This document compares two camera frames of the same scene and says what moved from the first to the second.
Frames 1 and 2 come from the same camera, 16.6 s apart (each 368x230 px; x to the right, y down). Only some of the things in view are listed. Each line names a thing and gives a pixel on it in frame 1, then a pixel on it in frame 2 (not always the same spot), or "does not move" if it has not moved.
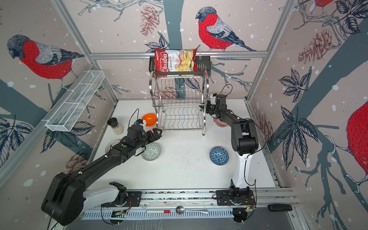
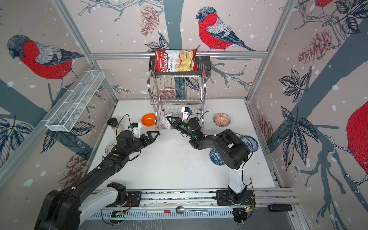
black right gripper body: [211, 109] → [185, 128]
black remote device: [280, 207] does not move
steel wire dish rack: [177, 98] does not move
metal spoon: [180, 210] does not move
